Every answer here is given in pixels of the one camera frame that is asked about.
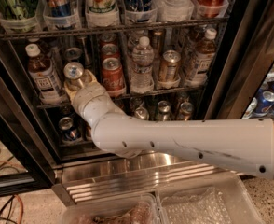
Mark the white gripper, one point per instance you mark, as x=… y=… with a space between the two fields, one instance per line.
x=85 y=94

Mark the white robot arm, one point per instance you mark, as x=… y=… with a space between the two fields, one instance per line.
x=242 y=145

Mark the front Coca-Cola can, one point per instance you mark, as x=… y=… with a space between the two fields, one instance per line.
x=112 y=74

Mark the blue Pepsi can bottom shelf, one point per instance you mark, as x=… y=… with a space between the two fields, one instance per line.
x=69 y=131

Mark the silver can bottom shelf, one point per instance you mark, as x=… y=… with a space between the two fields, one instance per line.
x=141 y=113

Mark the green can bottom shelf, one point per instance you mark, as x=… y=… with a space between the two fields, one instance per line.
x=163 y=111

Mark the gold soda can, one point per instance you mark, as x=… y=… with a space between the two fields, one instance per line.
x=169 y=66

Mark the open fridge door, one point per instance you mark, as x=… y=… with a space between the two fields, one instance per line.
x=21 y=128

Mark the bronze can bottom shelf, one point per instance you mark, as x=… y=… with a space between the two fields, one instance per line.
x=185 y=111

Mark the top shelf water bottle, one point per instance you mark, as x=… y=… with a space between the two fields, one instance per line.
x=174 y=10

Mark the Pepsi can right fridge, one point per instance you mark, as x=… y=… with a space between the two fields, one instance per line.
x=265 y=100

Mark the left iced tea bottle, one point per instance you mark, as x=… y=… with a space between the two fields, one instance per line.
x=44 y=75

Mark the iced tea bottle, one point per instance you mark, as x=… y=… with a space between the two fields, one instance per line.
x=202 y=56
x=44 y=75

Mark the clear water bottle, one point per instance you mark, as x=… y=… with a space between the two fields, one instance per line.
x=142 y=64

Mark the right iced tea bottle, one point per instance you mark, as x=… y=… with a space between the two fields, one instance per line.
x=202 y=56

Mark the left clear plastic bin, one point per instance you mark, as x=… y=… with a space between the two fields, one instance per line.
x=125 y=209

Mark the clear plastic bin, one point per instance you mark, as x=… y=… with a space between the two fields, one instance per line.
x=125 y=209
x=210 y=199

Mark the right clear plastic bin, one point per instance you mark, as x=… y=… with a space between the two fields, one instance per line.
x=210 y=199

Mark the middle wire shelf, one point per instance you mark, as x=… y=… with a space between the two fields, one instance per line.
x=127 y=96

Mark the wire shelf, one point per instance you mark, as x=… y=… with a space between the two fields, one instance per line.
x=110 y=29
x=127 y=96

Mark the upper wire shelf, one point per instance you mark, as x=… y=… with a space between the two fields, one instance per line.
x=110 y=29

